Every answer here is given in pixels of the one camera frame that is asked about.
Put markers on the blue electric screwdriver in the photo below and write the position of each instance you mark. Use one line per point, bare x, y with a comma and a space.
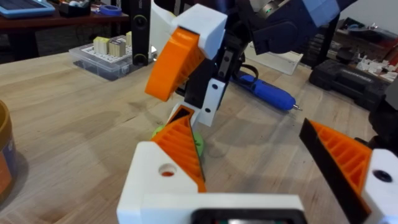
267, 91

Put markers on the black box with clutter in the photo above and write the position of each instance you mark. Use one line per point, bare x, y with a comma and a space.
74, 8

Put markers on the black tool case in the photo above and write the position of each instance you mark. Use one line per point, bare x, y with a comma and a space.
345, 82

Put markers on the brown toy tub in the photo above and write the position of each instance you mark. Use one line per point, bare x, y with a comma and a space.
4, 149

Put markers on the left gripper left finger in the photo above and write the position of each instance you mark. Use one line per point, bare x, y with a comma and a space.
149, 189

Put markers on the blue tape roll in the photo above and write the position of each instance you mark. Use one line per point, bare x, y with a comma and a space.
110, 10

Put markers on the blue flat tray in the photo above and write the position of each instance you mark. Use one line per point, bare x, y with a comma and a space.
25, 7

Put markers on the green disc with holes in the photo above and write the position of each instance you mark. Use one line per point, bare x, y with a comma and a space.
199, 143

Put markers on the dark wooden side table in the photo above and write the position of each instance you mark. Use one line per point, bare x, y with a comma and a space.
46, 23

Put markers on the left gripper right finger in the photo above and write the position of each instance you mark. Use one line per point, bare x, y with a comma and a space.
348, 161

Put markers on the clear plastic box with blocks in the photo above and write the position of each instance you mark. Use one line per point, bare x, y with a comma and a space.
105, 57

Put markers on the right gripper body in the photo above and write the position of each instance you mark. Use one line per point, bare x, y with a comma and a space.
214, 71

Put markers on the shelf with white parts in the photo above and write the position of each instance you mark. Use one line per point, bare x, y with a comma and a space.
370, 49

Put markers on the white flat box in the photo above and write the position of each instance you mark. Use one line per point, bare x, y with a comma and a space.
273, 60

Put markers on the bare white finger of the right gripper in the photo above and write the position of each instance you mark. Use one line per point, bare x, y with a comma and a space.
211, 102

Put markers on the black upright bar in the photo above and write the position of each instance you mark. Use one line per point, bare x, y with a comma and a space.
140, 31

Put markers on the finger of the right gripper with orange wedge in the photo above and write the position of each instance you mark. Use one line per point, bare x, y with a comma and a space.
177, 65

